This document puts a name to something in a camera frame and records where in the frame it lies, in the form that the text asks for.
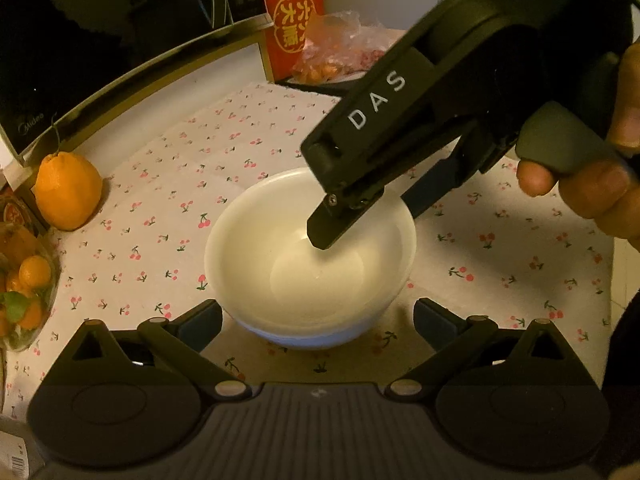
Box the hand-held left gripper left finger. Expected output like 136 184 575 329
70 299 251 403

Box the flared white bowl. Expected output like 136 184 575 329
204 167 417 333

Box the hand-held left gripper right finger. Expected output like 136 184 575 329
385 297 568 403

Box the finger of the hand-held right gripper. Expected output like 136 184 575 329
306 120 476 251
400 130 511 219

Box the black microwave oven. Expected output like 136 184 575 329
0 0 273 158

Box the large orange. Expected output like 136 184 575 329
34 152 104 232

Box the glass jar with label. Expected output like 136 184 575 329
0 417 48 480

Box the person's right hand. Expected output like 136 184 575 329
516 40 640 251

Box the cherry print tablecloth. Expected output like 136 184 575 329
0 82 616 411

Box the mandarin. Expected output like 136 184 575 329
17 255 53 291
10 300 46 332

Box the plastic bag of snacks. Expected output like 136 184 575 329
290 10 406 86

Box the red cardboard box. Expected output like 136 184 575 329
259 0 326 83

